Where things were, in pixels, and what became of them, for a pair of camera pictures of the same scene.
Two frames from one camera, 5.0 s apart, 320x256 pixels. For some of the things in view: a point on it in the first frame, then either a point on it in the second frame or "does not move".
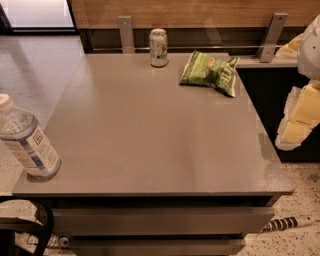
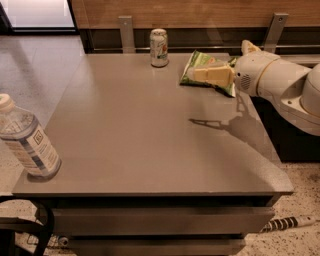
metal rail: x=192 y=46 does not move
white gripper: x=310 y=50 to x=250 y=74
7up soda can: x=158 y=40 does not move
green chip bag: x=204 y=70 does not move
